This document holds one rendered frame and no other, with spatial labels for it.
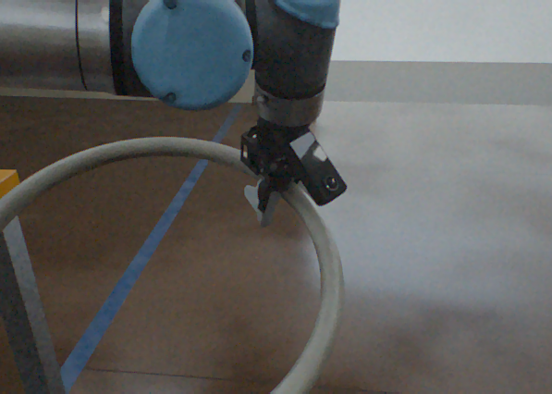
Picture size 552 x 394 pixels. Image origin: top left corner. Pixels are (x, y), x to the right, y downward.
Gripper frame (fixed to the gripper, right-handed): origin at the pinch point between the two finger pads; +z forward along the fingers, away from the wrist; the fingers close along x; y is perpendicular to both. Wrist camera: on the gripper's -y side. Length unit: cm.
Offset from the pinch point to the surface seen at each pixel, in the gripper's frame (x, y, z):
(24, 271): 35, 64, 62
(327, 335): 12.7, -21.0, -7.5
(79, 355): 32, 81, 154
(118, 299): 3, 104, 168
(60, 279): 20, 141, 178
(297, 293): -71, 46, 163
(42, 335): 39, 57, 84
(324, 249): 4.2, -12.0, -7.4
